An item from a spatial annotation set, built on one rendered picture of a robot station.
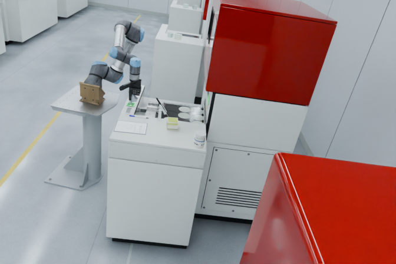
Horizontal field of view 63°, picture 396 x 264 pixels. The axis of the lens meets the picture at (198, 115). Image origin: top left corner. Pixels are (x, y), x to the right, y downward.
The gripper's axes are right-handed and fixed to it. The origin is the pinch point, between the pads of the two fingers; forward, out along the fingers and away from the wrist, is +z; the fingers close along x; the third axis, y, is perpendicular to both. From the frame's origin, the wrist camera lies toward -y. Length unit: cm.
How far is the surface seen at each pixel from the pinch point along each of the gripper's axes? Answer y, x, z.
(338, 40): 207, 144, -41
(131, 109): 2.8, -7.8, 1.7
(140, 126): 13.2, -31.7, 0.8
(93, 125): -32, 18, 36
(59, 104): -57, 11, 16
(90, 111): -32.0, 6.9, 15.8
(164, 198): 36, -50, 45
